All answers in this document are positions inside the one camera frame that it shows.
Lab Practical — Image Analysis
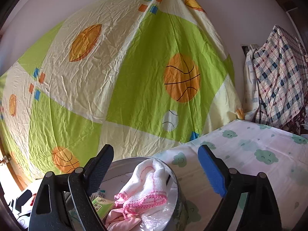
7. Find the green tissue packet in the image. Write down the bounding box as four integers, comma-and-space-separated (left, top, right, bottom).
92, 196, 114, 220

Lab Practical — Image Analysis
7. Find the white pink-trimmed gauze cloth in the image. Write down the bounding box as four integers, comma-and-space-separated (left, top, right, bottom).
114, 158, 168, 219

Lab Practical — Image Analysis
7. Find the wooden door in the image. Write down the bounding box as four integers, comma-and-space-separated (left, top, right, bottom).
1, 138, 27, 200

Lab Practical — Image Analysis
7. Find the pink fabric in tin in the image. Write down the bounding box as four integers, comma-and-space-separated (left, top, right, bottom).
104, 208, 141, 231

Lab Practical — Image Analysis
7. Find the round blue metal tin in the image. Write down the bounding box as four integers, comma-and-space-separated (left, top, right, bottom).
90, 157, 187, 230

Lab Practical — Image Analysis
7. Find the cloud print bed sheet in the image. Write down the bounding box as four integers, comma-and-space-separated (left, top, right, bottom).
156, 120, 307, 230

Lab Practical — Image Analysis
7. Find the brass door knob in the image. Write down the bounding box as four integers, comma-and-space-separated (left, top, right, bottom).
0, 155, 12, 165

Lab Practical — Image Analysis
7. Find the clear plastic bag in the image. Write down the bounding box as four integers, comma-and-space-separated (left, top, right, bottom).
139, 204, 174, 230

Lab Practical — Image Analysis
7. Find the plaid checked cloth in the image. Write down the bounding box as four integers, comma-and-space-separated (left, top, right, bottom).
243, 25, 307, 135

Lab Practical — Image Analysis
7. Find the green basketball print sheet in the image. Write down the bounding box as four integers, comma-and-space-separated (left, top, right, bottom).
1, 0, 244, 187

